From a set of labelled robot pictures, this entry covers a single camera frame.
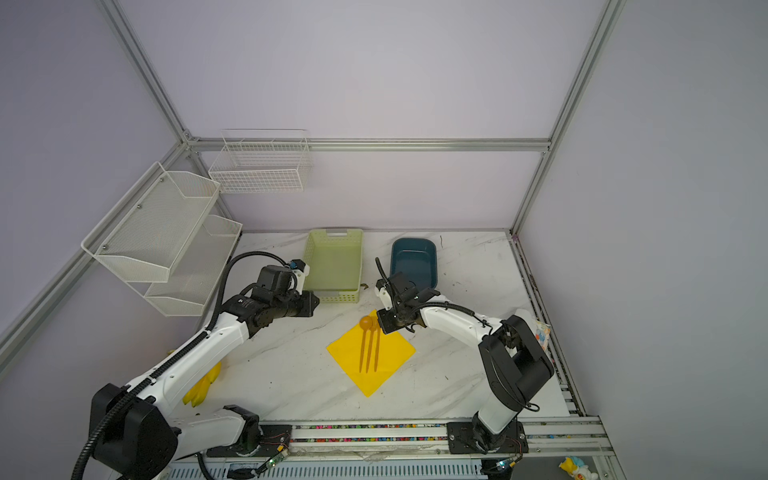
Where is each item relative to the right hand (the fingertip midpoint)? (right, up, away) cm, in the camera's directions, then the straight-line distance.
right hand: (379, 322), depth 87 cm
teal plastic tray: (+13, +19, +25) cm, 34 cm away
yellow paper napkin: (+4, -9, +1) cm, 10 cm away
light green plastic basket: (-18, +18, +26) cm, 37 cm away
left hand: (-18, +7, -5) cm, 20 cm away
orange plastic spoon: (-5, -2, +8) cm, 9 cm away
